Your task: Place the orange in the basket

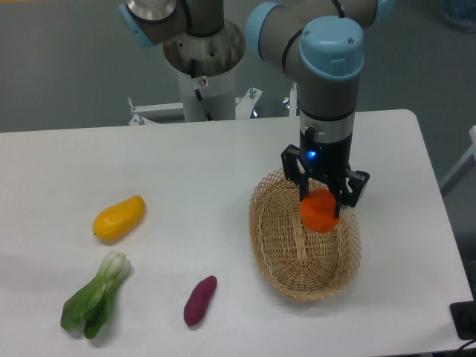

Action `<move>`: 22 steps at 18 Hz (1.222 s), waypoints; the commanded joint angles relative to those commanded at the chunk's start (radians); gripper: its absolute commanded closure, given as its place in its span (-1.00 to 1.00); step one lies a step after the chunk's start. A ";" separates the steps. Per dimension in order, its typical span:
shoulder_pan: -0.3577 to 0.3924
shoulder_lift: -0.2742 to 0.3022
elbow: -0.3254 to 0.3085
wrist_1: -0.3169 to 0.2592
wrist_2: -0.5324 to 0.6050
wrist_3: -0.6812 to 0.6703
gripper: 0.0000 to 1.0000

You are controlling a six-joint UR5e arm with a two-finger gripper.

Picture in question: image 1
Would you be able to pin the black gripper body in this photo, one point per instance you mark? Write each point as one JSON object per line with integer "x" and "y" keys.
{"x": 326, "y": 162}

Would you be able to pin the woven wicker basket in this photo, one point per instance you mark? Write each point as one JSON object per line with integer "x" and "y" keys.
{"x": 297, "y": 262}

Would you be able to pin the orange fruit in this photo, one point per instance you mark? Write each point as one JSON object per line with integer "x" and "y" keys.
{"x": 317, "y": 211}

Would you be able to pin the white metal frame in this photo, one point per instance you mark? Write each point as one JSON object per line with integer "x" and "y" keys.
{"x": 460, "y": 168}

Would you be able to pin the black device at table edge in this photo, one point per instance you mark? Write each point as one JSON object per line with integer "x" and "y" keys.
{"x": 463, "y": 316}

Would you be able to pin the purple sweet potato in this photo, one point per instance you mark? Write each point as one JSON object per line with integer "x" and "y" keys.
{"x": 199, "y": 300}

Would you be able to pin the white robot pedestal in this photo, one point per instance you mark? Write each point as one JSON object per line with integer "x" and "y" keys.
{"x": 206, "y": 71}

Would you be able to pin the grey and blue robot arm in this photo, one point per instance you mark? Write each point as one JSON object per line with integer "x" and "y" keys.
{"x": 319, "y": 45}

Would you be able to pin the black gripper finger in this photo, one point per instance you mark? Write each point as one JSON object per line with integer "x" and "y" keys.
{"x": 290, "y": 158}
{"x": 349, "y": 190}

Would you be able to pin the green bok choy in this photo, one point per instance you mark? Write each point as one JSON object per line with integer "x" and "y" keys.
{"x": 94, "y": 302}

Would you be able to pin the yellow mango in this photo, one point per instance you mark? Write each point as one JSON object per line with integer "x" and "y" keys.
{"x": 118, "y": 220}

